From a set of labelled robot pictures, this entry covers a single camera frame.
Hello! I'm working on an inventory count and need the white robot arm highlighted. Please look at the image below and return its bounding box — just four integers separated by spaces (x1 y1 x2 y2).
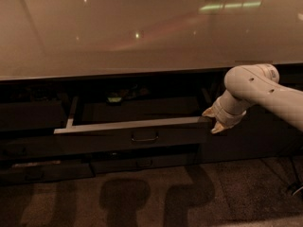
202 64 303 133

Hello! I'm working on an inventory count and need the dark drawer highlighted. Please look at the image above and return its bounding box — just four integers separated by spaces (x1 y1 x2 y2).
0 162 96 185
91 153 195 174
54 96 211 152
0 136 64 161
0 101 66 131

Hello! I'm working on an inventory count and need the dark cabinet door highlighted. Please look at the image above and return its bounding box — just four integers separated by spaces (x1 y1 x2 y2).
198 70 303 165

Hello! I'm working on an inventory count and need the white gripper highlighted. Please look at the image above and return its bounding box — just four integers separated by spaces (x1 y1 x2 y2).
202 98 246 134

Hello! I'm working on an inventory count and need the black cable on floor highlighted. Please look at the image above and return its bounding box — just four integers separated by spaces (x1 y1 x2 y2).
286 156 303 198

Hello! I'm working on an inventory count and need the green snack bag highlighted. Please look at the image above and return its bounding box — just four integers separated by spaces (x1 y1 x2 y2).
105 90 150 105

